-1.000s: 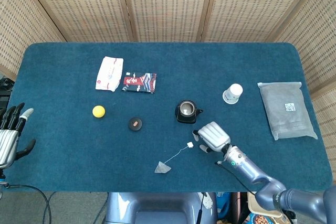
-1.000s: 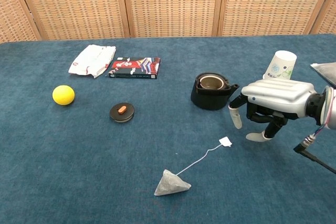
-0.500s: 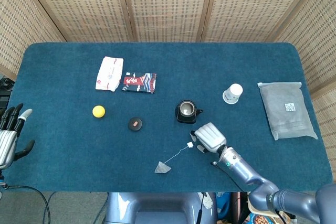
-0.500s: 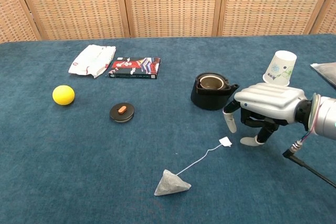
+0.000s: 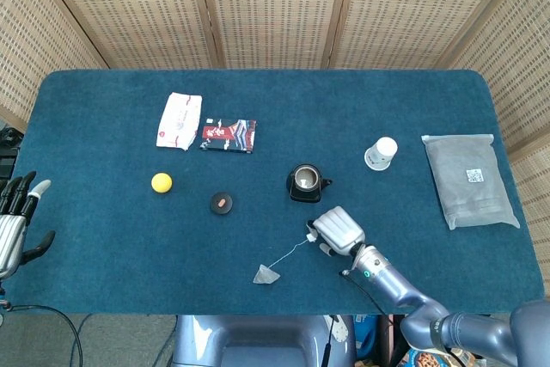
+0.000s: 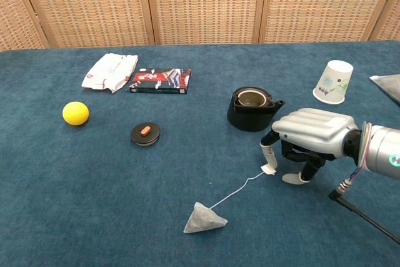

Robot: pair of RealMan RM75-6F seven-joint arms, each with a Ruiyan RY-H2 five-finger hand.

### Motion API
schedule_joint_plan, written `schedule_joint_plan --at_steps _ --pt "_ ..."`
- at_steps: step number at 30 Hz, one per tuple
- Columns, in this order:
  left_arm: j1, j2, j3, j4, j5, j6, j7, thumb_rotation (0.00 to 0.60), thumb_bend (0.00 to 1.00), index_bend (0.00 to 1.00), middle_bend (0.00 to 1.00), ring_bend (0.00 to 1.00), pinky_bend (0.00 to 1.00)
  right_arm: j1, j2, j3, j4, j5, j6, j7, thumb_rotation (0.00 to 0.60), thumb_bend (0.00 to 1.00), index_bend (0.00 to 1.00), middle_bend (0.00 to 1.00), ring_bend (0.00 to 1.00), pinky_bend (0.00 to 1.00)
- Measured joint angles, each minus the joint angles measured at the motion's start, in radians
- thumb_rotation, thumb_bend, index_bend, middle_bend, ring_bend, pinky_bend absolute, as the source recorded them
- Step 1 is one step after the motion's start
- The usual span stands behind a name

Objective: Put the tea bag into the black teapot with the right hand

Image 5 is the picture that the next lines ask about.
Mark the pyramid tea bag with string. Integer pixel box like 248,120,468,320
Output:
252,231,317,285

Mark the blue snack food package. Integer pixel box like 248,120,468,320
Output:
397,347,456,367

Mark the yellow ball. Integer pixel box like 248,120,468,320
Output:
150,172,174,194

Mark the black equipment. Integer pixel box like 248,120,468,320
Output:
0,125,22,181

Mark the blue felt table cover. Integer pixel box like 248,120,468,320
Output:
6,69,545,315

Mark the black teapot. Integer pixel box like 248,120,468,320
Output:
285,163,333,204

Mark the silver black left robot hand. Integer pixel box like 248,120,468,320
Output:
0,170,57,281

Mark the black teapot lid orange knob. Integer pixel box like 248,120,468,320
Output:
209,192,235,216

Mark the white tissue pack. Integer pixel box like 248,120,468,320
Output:
156,91,204,152

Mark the grey zip bag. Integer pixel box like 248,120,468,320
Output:
420,133,522,231

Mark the grey-blue robot torso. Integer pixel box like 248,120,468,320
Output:
171,314,358,367

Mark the dark box with red print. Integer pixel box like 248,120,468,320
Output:
199,117,258,155

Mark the white paper cup floral print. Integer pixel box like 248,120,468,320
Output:
364,136,399,171

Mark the black floor cable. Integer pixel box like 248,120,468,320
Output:
0,304,85,367

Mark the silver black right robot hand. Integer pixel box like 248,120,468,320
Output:
306,205,367,257

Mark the woven rattan folding screen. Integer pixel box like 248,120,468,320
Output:
0,0,550,256

